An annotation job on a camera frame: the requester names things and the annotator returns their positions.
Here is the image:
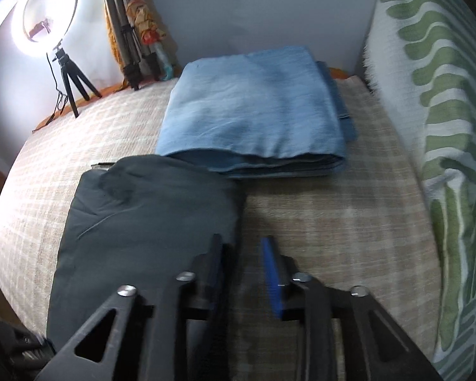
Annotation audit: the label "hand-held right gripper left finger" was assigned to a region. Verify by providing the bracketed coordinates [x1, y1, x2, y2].
[36, 233, 239, 381]

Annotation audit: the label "folded blue blanket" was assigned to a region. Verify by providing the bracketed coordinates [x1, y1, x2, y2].
[156, 45, 358, 179]

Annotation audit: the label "green striped white pillow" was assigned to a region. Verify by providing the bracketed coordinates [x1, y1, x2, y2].
[420, 163, 476, 381]
[361, 0, 476, 179]

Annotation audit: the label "ring light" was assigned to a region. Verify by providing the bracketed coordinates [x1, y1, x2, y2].
[11, 0, 80, 57]

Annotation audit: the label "black cable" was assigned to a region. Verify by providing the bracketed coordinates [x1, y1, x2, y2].
[43, 53, 70, 128]

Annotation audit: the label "beige checked bed cover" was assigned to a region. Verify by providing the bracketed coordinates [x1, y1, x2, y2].
[0, 75, 445, 381]

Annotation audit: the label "multicoloured cloth bundle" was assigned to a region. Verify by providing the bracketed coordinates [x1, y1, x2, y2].
[128, 0, 180, 82]

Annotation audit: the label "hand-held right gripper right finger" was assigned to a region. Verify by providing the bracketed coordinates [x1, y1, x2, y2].
[261, 236, 445, 381]

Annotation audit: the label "folded grey tripod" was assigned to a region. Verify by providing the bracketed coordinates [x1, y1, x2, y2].
[101, 0, 163, 91]

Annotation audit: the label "small black tripod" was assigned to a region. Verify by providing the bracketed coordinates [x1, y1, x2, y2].
[51, 48, 104, 119]

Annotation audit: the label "dark grey pants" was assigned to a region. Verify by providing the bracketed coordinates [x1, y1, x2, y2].
[47, 155, 247, 352]

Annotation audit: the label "orange patterned cloth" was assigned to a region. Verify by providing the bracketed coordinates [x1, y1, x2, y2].
[102, 0, 141, 86]

